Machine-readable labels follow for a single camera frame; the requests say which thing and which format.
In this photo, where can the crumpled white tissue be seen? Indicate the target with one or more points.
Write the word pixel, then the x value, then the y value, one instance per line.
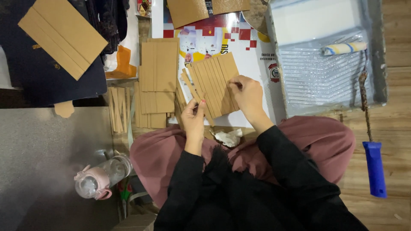
pixel 228 138

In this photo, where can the clear water bottle pink lid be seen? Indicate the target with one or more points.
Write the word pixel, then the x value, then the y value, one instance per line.
pixel 102 176

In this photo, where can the colourful snack packet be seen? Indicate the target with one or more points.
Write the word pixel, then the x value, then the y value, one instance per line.
pixel 143 7

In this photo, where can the black lace fabric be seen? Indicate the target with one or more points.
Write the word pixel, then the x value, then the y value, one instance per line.
pixel 107 22

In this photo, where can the round brown board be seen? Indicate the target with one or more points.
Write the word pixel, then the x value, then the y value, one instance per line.
pixel 257 16

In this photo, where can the grey paint tray with plastic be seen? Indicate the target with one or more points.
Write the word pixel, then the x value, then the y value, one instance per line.
pixel 318 77

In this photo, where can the grey metal sheet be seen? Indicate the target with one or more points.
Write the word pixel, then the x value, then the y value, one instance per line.
pixel 41 160

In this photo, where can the pile of loose cardboard strips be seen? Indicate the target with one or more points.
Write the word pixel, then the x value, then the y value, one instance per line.
pixel 118 109

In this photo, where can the person's left hand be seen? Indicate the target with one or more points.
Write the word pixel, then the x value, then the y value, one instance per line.
pixel 193 125

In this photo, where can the fan of brown cardboard strips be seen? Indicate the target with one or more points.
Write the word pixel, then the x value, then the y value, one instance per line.
pixel 212 83

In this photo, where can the person's right hand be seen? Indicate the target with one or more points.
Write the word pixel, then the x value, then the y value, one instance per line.
pixel 250 96

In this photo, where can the small brown cardboard cutout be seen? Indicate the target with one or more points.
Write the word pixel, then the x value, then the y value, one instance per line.
pixel 64 109

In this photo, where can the stack of brown cardboard panels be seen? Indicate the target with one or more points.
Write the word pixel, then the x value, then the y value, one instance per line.
pixel 159 77

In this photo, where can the person's black shawl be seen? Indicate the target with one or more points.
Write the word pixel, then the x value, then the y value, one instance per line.
pixel 257 205

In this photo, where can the folded brown cardboard piece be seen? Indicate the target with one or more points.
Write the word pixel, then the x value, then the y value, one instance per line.
pixel 189 11

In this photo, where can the brown cardboard box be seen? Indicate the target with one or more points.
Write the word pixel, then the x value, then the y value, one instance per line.
pixel 136 223

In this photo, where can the large brown cardboard sheet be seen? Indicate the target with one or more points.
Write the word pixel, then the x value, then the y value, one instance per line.
pixel 62 35

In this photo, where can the dark navy hardcover folder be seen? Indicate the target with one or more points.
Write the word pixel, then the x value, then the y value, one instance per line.
pixel 38 83

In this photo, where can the printed white poster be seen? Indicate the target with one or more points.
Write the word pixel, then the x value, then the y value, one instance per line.
pixel 253 64

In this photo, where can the orange plastic piece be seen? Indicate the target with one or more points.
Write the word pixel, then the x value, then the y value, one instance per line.
pixel 123 65

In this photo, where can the person's mauve skirt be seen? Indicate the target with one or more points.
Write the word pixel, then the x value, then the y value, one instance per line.
pixel 318 144

